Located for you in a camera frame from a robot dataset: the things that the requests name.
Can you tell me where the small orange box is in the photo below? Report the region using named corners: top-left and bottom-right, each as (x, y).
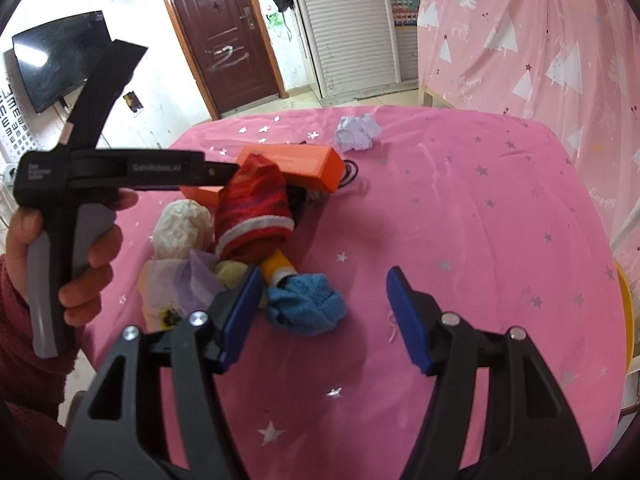
top-left (180, 186), bottom-right (222, 209)

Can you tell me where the red striped sock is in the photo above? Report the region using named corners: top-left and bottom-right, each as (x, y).
top-left (214, 154), bottom-right (295, 264)

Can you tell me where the long orange box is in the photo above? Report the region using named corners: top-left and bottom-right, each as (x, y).
top-left (236, 144), bottom-right (346, 193)

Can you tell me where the white paper ball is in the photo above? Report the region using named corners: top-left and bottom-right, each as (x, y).
top-left (334, 114), bottom-right (382, 153)

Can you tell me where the red sleeve forearm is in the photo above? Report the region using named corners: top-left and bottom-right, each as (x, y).
top-left (1, 264), bottom-right (78, 468)

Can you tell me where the yellow trash bin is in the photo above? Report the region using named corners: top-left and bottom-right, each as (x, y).
top-left (615, 261), bottom-right (636, 374)

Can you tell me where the person's left hand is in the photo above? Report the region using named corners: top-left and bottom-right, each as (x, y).
top-left (6, 204), bottom-right (122, 339)

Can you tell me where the eye chart poster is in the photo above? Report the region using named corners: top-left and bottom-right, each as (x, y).
top-left (0, 74), bottom-right (41, 164)

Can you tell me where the purple and peach sock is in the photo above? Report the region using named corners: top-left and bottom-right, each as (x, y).
top-left (137, 250), bottom-right (248, 333)

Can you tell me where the pink starry tablecloth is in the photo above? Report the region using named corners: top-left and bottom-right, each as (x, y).
top-left (79, 105), bottom-right (629, 480)

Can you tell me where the blue knitted sock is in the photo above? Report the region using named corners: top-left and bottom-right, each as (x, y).
top-left (265, 274), bottom-right (347, 337)

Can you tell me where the dark red door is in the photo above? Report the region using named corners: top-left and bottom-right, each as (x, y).
top-left (163, 0), bottom-right (288, 120)

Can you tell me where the white louvered wardrobe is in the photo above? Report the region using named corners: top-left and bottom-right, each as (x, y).
top-left (295, 0), bottom-right (418, 105)

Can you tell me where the pink tree-print curtain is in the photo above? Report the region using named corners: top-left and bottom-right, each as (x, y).
top-left (418, 0), bottom-right (639, 256)

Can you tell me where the black wall television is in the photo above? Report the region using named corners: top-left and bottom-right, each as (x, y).
top-left (12, 11), bottom-right (112, 114)

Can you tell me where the black cable loop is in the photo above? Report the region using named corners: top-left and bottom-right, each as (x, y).
top-left (304, 158), bottom-right (359, 201)

